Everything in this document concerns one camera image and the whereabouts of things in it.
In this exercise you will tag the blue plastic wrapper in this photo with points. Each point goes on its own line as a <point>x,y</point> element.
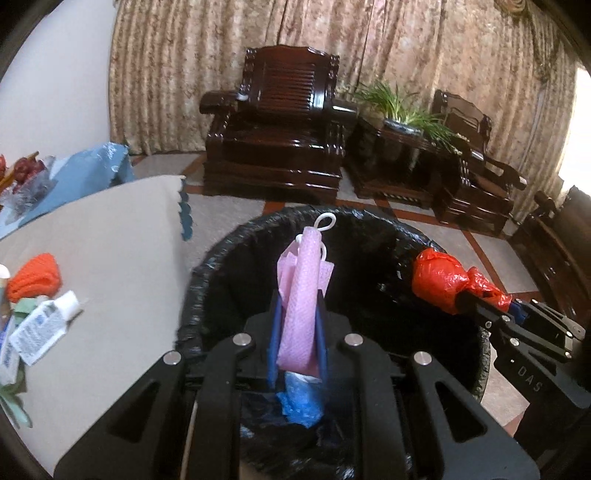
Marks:
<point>300,401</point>

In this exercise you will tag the pink mesh cloth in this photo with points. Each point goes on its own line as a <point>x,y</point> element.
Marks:
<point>300,300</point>

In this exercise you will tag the large dark wooden armchair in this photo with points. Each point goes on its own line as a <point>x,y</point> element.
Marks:
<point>277,138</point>

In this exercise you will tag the folded orange knitted cloth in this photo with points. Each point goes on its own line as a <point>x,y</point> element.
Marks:
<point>34,277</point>

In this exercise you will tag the small dark wooden armchair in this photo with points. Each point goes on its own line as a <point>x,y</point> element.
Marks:
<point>480,203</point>

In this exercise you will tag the white squeeze tube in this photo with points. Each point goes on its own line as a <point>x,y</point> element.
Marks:
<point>41,323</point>

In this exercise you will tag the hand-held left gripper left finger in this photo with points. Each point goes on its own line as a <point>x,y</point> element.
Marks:
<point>273,350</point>

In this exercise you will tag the blue white packet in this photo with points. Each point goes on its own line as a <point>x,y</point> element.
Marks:
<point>7,355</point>

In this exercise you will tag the beige patterned curtain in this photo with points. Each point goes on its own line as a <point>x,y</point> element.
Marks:
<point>184,69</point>

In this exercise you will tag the black-lined trash bin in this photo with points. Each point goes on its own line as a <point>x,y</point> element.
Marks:
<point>369,258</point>

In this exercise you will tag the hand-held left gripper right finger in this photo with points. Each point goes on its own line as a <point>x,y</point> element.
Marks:
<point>324,360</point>

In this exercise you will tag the blue tablecloth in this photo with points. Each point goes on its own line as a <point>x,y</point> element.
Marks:
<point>87,170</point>

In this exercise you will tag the red plastic bag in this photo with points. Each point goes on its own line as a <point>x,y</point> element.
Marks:
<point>436,277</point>

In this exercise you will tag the dark wooden chair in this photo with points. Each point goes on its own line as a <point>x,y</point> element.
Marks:
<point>554,258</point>

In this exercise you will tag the dark wooden side table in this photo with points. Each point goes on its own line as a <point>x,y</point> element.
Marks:
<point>383,157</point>

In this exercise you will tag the green plastic wrapper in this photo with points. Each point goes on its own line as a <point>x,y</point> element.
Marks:
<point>14,401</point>

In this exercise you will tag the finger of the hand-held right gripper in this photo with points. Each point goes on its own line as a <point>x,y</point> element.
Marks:
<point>519,311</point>
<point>498,323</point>

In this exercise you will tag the potted green plant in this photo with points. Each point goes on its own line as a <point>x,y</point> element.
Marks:
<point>401,125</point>

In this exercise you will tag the pile of red fruits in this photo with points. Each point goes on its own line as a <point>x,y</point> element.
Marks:
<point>25,168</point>

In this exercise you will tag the pale green packet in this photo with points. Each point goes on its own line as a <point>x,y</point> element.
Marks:
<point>27,305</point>

